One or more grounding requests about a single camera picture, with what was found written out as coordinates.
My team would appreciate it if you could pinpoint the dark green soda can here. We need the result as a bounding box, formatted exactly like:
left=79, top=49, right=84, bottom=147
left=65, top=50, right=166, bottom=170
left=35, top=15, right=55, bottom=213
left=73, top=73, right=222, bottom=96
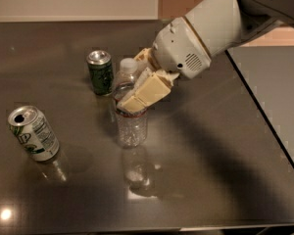
left=86, top=50, right=114, bottom=96

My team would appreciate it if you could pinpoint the grey side table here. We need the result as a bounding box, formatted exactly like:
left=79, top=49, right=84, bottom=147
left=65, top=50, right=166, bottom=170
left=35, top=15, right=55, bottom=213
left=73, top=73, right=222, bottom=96
left=227, top=46, right=294, bottom=168

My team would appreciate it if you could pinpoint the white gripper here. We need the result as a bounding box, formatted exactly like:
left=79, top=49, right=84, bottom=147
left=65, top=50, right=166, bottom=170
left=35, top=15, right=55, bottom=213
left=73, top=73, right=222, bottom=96
left=117, top=17, right=211, bottom=114

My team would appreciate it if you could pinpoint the white 7up can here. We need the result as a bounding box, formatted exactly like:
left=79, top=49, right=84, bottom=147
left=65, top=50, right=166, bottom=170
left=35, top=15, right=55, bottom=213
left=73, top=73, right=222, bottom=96
left=8, top=106, right=60, bottom=162

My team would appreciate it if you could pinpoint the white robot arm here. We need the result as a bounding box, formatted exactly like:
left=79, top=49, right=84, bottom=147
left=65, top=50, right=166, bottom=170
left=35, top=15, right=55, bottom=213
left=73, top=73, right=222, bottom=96
left=117, top=0, right=294, bottom=113

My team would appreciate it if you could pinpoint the clear plastic water bottle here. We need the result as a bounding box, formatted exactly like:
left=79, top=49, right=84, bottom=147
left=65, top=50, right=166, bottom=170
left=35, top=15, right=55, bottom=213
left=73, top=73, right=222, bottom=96
left=113, top=58, right=147, bottom=147

